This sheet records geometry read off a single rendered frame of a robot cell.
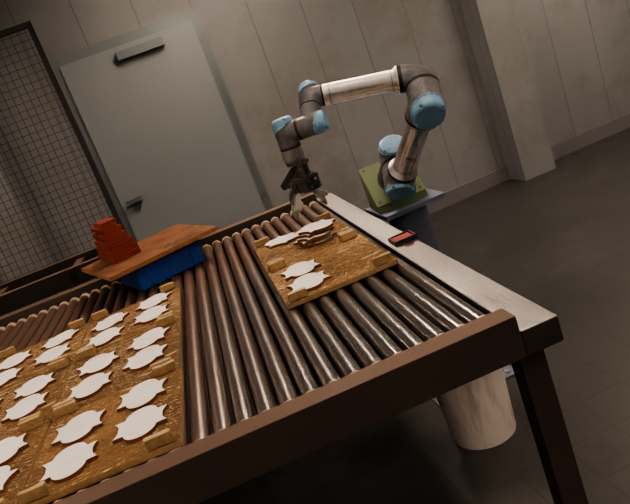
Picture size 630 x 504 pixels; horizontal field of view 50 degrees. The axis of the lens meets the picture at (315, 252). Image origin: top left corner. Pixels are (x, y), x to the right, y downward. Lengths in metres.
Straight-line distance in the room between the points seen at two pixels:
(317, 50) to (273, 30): 0.38
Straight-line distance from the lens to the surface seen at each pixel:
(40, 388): 2.17
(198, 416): 1.56
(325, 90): 2.41
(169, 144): 5.27
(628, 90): 6.86
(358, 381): 1.34
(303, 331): 1.75
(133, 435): 1.56
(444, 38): 5.91
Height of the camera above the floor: 1.55
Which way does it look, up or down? 15 degrees down
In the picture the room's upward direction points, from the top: 21 degrees counter-clockwise
